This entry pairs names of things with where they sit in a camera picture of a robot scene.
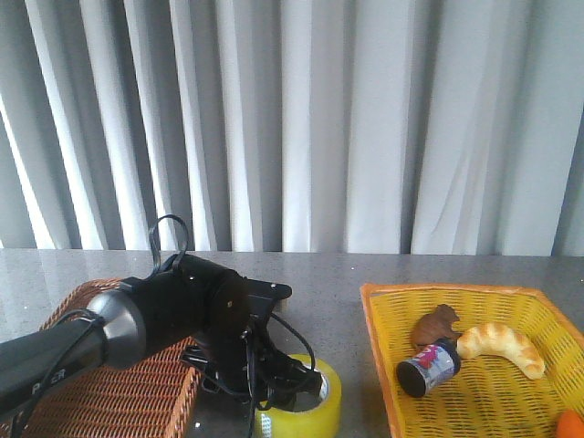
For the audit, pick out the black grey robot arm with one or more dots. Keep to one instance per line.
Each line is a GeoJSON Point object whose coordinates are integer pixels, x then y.
{"type": "Point", "coordinates": [224, 313]}

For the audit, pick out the yellow packing tape roll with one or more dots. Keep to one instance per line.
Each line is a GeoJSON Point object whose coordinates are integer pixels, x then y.
{"type": "Point", "coordinates": [320, 421]}

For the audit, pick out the brown toy bear figurine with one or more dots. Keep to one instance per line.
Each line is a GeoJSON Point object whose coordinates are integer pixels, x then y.
{"type": "Point", "coordinates": [435, 325]}

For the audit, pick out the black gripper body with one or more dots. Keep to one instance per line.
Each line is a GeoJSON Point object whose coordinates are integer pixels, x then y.
{"type": "Point", "coordinates": [258, 372]}

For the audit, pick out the yellow plastic woven basket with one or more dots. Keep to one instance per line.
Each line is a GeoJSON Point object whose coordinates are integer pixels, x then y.
{"type": "Point", "coordinates": [489, 396]}

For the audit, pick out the brown wicker basket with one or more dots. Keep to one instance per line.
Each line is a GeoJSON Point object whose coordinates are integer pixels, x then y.
{"type": "Point", "coordinates": [151, 399]}

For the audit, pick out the toy croissant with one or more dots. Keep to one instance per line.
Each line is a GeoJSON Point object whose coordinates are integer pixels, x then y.
{"type": "Point", "coordinates": [498, 339]}

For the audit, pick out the small labelled dark jar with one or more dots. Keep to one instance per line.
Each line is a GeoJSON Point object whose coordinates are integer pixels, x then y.
{"type": "Point", "coordinates": [435, 364]}

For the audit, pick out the orange fruit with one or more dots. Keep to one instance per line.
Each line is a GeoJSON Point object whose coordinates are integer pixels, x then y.
{"type": "Point", "coordinates": [569, 425]}

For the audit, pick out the grey pleated curtain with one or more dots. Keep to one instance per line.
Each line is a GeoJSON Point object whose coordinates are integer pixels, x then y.
{"type": "Point", "coordinates": [376, 127]}

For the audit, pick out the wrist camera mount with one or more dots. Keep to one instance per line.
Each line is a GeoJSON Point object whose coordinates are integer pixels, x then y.
{"type": "Point", "coordinates": [266, 297]}

